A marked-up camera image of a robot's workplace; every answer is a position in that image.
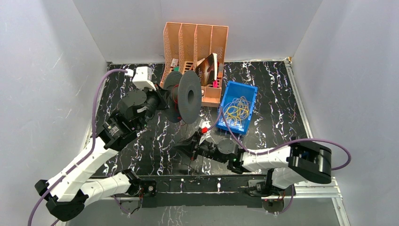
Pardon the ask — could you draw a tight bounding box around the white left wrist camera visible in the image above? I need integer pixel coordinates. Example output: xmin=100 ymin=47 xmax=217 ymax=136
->
xmin=132 ymin=66 xmax=156 ymax=91

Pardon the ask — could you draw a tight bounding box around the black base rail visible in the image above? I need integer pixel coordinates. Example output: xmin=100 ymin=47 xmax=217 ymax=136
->
xmin=118 ymin=174 xmax=297 ymax=210

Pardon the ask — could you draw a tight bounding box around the blue plastic bin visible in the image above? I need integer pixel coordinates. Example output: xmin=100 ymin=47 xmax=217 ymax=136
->
xmin=216 ymin=81 xmax=258 ymax=135

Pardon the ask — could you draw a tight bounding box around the red thin wire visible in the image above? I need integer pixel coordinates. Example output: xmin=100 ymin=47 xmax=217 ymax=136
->
xmin=173 ymin=87 xmax=188 ymax=125

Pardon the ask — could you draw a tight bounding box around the pink desk organizer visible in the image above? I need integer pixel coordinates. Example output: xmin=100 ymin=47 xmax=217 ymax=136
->
xmin=160 ymin=22 xmax=229 ymax=107

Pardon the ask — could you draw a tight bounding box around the dark book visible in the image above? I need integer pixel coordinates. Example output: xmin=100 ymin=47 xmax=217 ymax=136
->
xmin=195 ymin=53 xmax=218 ymax=87

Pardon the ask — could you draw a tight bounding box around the yellow wire bundle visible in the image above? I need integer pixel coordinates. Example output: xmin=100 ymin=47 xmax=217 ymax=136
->
xmin=223 ymin=96 xmax=252 ymax=126

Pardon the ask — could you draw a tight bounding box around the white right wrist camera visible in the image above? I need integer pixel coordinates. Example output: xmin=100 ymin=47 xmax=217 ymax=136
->
xmin=199 ymin=119 xmax=210 ymax=144

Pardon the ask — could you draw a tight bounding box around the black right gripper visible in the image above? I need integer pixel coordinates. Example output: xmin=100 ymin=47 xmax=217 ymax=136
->
xmin=174 ymin=131 xmax=227 ymax=163

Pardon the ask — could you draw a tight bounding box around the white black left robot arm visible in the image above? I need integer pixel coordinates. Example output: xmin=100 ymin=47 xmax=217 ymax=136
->
xmin=35 ymin=85 xmax=180 ymax=222

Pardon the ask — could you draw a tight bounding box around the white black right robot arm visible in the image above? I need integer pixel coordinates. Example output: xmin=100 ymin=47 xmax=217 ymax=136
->
xmin=174 ymin=132 xmax=332 ymax=195

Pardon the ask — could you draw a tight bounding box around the grey filament spool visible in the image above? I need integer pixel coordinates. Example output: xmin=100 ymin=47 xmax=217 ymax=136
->
xmin=163 ymin=71 xmax=202 ymax=124

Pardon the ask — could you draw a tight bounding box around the black thin wire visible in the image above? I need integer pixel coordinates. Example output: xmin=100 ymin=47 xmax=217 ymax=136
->
xmin=179 ymin=121 xmax=213 ymax=177

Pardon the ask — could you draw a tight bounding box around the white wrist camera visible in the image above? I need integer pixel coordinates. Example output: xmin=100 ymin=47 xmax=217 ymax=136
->
xmin=132 ymin=66 xmax=156 ymax=91
xmin=199 ymin=119 xmax=210 ymax=144

